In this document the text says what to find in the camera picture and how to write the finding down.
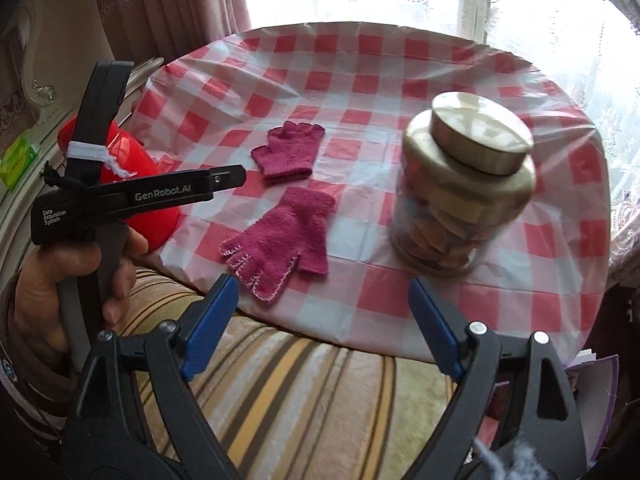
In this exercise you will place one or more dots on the person's left hand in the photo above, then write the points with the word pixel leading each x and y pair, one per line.
pixel 55 280

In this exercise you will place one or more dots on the person's left forearm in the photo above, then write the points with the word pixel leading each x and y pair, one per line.
pixel 30 375

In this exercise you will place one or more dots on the green box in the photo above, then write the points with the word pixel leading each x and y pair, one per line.
pixel 17 160

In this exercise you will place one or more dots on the glass jar with gold lid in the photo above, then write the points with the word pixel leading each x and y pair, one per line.
pixel 450 210

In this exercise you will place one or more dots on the red white checked tablecloth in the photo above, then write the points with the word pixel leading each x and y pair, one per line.
pixel 375 85

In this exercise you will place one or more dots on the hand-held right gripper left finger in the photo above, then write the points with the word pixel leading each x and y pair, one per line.
pixel 210 330

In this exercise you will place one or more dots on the white elastic band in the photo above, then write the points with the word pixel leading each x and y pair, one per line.
pixel 87 152

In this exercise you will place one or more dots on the red plastic thermos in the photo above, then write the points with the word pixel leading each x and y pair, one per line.
pixel 135 155

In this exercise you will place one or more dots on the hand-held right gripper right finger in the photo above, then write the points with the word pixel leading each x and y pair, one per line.
pixel 435 330

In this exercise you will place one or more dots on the ornate silver mirror frame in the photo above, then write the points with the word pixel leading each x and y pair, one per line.
pixel 42 92

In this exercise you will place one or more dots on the pink curtain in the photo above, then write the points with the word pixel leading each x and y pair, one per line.
pixel 175 5

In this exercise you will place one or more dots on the striped velvet cushion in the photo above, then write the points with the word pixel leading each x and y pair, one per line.
pixel 300 400

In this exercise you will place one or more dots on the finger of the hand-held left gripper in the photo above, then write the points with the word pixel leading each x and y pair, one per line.
pixel 227 177

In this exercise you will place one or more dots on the purple box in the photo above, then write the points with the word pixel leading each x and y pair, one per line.
pixel 600 385

